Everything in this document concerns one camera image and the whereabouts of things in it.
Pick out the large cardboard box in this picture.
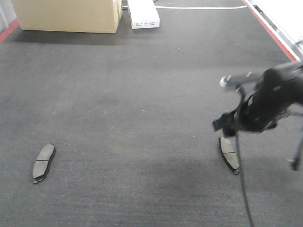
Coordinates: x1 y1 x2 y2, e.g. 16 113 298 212
12 0 122 34

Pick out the black conveyor belt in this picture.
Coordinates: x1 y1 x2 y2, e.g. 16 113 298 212
0 0 303 227

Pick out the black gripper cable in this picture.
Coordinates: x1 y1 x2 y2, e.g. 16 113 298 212
235 132 255 227

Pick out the grey brake pad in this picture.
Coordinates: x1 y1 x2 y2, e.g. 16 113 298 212
218 137 240 175
33 143 56 184

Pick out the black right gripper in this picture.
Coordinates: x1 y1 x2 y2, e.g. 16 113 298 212
212 61 303 137

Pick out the white long carton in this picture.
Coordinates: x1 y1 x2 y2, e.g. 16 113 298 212
127 0 160 29

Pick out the red conveyor frame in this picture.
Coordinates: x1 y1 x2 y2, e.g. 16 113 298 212
0 0 292 66

